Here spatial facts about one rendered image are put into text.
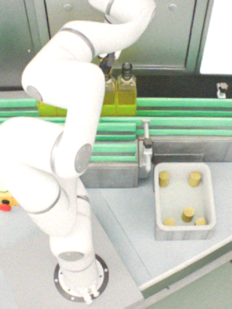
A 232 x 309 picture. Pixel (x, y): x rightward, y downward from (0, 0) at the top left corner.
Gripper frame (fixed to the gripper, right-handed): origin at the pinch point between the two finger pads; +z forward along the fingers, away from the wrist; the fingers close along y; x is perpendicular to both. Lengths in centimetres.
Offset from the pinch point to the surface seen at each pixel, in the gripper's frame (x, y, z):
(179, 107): 28.2, -4.9, 18.1
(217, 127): 39.2, 2.4, 16.0
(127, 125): 11.4, 5.2, 19.0
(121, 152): 10.6, 12.3, 22.7
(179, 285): 53, 30, 87
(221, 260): 71, 20, 82
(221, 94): 39.1, -6.2, 10.2
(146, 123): 16.7, 4.1, 17.6
